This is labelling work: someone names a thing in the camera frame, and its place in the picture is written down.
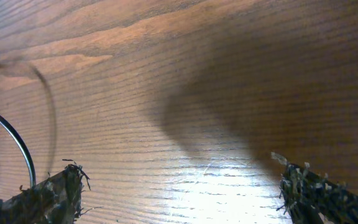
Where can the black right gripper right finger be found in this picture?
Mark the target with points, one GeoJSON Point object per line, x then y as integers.
{"type": "Point", "coordinates": [312, 198]}

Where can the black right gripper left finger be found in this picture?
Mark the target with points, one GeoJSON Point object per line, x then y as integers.
{"type": "Point", "coordinates": [57, 200]}

